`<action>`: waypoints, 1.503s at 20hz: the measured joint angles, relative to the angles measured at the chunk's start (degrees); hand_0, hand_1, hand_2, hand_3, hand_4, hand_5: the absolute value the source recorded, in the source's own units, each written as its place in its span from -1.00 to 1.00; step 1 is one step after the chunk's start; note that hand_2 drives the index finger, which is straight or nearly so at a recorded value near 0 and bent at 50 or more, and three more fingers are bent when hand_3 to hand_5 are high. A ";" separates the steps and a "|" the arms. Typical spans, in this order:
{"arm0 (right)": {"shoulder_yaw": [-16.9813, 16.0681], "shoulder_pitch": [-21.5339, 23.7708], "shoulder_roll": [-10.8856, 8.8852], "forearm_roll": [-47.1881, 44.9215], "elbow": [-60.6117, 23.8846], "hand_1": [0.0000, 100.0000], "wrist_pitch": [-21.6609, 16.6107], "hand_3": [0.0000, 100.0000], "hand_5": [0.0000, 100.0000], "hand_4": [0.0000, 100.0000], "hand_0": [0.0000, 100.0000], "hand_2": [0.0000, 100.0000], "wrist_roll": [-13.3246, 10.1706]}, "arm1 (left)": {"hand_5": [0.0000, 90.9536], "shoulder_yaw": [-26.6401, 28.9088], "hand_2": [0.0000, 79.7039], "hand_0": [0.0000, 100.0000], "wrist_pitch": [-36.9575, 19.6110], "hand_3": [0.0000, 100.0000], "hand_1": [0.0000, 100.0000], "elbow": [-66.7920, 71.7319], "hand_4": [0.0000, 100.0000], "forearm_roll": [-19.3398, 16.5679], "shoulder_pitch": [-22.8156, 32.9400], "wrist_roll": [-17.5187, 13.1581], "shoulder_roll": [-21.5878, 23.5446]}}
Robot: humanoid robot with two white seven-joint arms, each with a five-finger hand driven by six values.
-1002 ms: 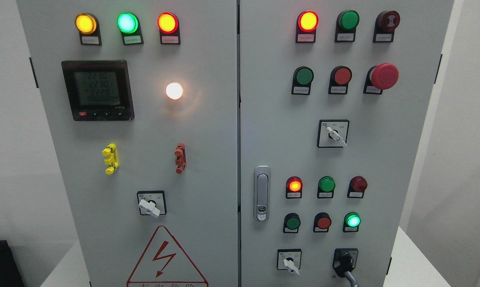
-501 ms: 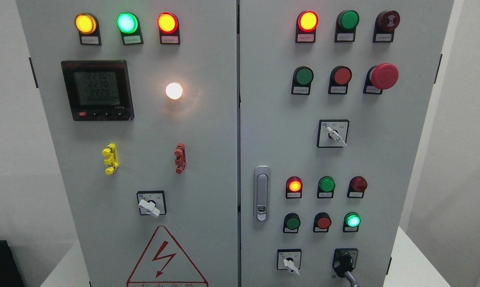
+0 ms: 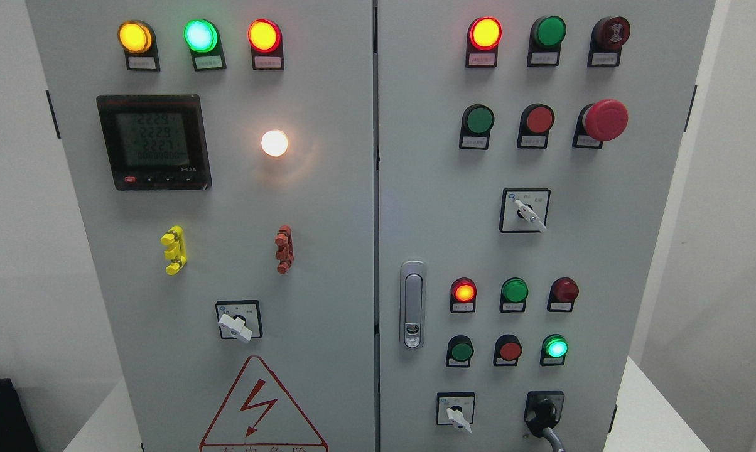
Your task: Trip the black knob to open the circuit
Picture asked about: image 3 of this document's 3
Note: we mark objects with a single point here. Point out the red electrical warning sticker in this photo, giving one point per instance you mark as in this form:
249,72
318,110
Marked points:
259,414

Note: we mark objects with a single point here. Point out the green light button lower right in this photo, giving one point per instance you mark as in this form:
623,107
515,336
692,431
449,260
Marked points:
554,350

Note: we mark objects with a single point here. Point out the white lit indicator light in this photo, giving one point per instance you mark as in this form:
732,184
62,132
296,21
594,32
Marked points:
275,143

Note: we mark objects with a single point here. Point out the green indicator light lower middle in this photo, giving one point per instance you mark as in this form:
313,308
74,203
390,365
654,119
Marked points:
513,296

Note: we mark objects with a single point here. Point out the white selector switch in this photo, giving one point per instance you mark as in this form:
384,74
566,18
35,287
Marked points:
524,211
456,409

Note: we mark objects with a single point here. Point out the red lit light top right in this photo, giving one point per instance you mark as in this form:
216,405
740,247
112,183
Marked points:
483,38

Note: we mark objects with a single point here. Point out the green push button upper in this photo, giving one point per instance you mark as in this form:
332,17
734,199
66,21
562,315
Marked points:
477,122

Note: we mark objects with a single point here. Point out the yellow indicator light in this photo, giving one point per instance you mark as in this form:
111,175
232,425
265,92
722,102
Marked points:
138,40

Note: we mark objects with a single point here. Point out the white selector switch upper right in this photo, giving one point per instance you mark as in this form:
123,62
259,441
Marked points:
524,211

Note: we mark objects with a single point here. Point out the grey cabinet door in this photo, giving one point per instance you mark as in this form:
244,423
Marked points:
317,320
441,205

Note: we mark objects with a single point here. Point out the red push button lower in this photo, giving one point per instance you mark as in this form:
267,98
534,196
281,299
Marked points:
508,350

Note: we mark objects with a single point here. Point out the white selector switch bottom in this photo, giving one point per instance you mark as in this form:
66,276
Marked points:
456,409

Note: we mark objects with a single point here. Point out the red push button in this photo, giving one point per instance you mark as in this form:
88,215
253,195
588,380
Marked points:
508,350
534,126

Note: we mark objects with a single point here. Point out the red lit light lower left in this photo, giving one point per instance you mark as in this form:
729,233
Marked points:
463,294

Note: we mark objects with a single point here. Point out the red terminal connector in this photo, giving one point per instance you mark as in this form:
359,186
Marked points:
285,249

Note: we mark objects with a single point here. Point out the white selector switch left door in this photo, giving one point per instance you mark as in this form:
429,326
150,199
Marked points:
239,320

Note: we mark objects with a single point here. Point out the red indicator light lower right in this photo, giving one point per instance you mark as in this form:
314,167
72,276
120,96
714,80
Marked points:
563,295

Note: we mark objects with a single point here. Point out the grey right cabinet door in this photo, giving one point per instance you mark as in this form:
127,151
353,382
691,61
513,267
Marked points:
441,205

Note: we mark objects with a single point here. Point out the green lit indicator light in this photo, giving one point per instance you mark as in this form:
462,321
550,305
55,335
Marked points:
204,43

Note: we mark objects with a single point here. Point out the red emergency stop button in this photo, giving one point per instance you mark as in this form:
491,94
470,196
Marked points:
598,122

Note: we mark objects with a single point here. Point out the silver door latch handle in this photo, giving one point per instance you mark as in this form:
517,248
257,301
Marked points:
412,300

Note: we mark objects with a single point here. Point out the green push button lower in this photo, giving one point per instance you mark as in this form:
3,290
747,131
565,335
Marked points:
459,351

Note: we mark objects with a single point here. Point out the black digital power meter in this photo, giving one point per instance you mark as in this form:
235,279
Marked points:
155,142

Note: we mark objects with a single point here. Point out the yellow terminal connector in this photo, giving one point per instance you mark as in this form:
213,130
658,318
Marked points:
175,250

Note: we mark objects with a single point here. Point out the red push button upper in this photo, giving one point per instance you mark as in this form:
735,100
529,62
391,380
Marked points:
534,126

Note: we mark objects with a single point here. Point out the black knob selector switch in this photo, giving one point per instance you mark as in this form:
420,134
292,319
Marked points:
543,410

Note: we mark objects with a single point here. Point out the grey left cabinet door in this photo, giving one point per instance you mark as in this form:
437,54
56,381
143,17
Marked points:
317,320

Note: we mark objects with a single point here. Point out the green indicator light top right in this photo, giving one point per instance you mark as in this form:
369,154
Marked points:
546,36

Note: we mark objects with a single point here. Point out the red lit light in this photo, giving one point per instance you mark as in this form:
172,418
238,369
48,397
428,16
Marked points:
483,38
463,294

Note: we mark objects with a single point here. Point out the red indicator light left door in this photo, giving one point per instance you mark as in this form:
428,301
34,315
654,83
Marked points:
266,43

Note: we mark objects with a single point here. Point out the green push button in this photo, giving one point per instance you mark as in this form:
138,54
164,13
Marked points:
459,351
477,122

